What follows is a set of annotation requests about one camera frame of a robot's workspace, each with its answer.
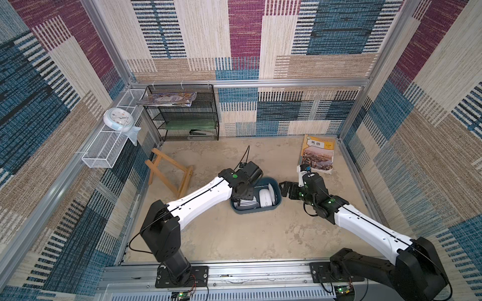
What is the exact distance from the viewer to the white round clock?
0.73 meters

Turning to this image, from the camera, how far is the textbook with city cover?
107 centimetres

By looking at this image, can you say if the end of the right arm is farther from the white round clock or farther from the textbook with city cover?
the white round clock

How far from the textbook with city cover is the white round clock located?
86 centimetres
